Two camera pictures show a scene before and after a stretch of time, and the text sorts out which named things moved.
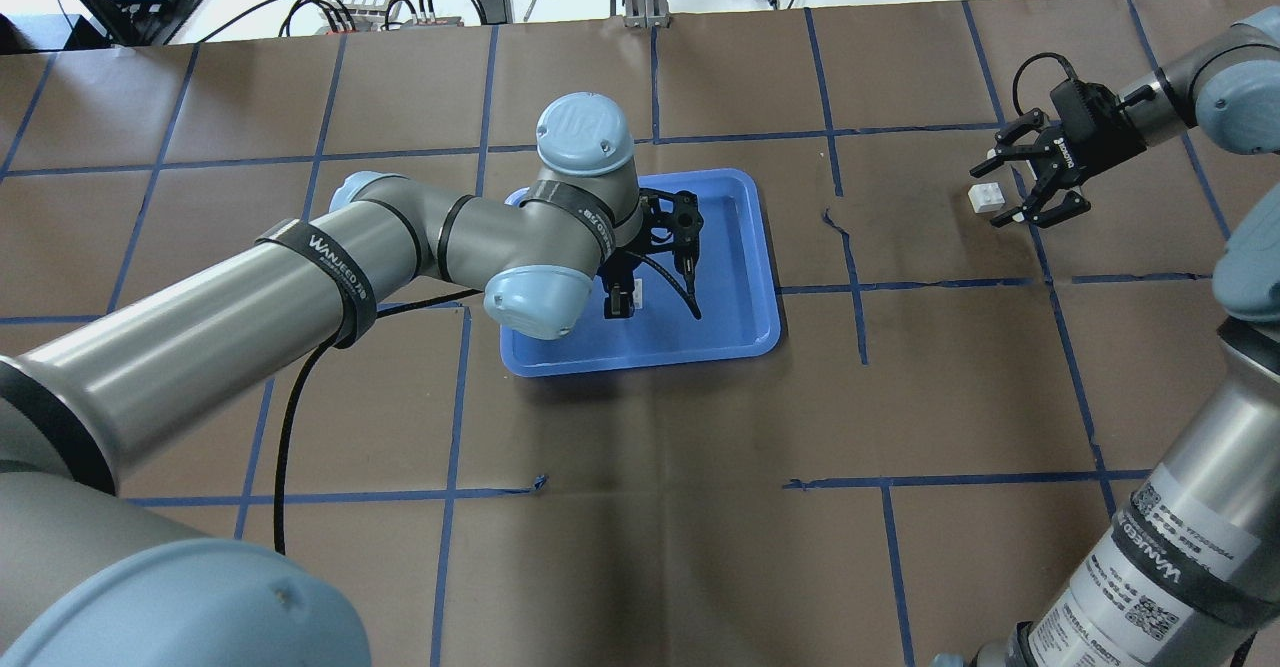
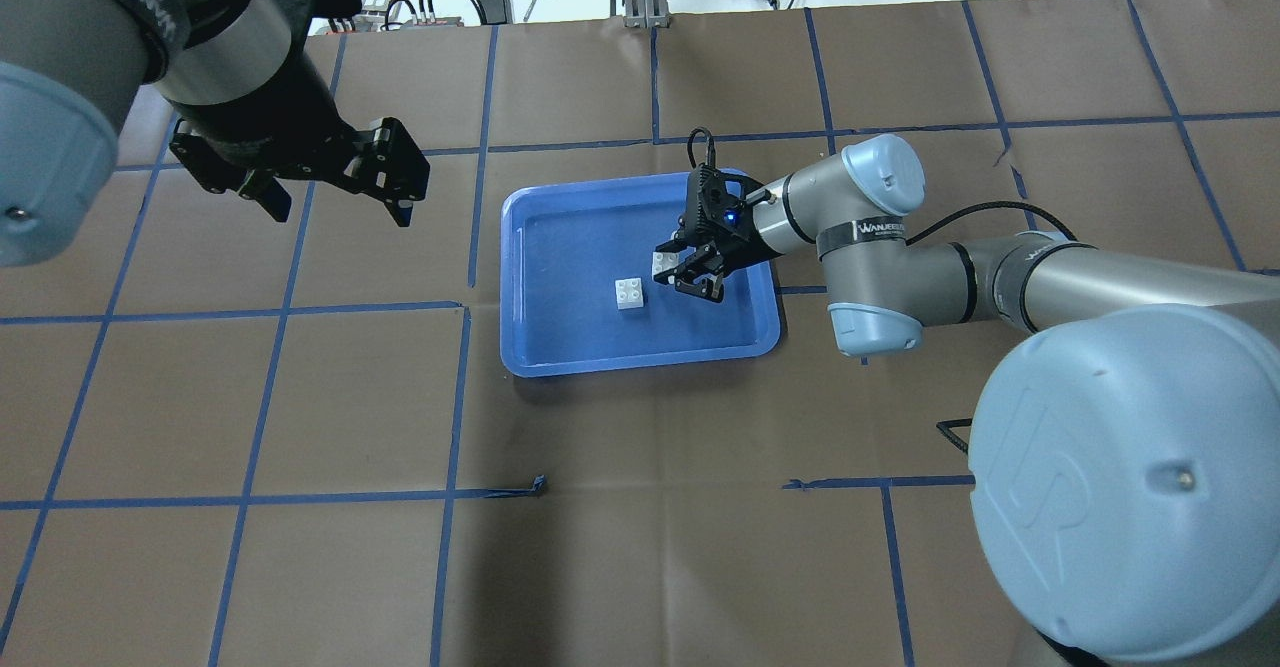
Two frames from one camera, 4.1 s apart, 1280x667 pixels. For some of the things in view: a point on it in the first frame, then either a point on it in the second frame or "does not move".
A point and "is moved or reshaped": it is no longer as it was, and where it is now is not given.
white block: [986, 196] is moved or reshaped
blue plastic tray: [736, 290] does not move
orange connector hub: [433, 22] does not move
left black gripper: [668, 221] → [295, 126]
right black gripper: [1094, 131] → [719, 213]
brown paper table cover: [961, 404] does not move
